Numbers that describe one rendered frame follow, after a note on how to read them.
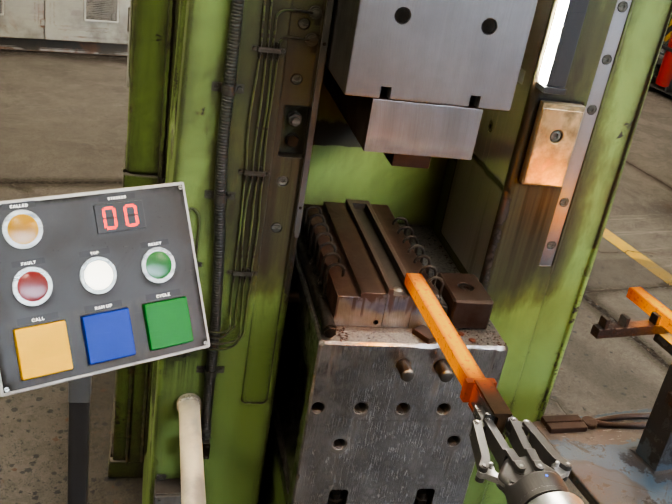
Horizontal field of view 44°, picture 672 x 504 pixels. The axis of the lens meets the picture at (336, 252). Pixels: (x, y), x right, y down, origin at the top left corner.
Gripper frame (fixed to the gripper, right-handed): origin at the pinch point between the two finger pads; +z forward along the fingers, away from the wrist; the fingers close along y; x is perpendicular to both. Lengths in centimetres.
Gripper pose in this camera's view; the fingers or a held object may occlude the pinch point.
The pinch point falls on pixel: (488, 407)
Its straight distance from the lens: 121.6
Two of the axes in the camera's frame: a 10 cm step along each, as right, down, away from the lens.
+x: 1.5, -8.8, -4.5
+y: 9.7, 0.5, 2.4
